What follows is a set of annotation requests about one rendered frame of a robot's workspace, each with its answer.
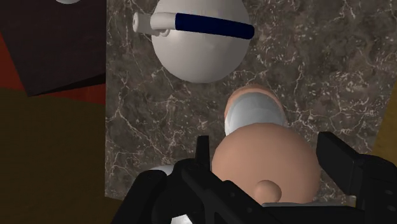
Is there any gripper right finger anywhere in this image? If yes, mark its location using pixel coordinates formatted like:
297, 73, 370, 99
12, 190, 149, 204
316, 131, 397, 224

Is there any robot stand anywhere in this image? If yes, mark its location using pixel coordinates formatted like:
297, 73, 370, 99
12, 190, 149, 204
0, 0, 107, 97

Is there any white pen with blue cap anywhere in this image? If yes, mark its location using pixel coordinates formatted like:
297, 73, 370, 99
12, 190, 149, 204
132, 11, 256, 41

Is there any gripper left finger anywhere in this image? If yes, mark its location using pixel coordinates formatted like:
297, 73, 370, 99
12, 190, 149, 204
111, 134, 281, 224

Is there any white round bowl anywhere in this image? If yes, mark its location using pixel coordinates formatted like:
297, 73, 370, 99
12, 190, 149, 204
151, 0, 251, 84

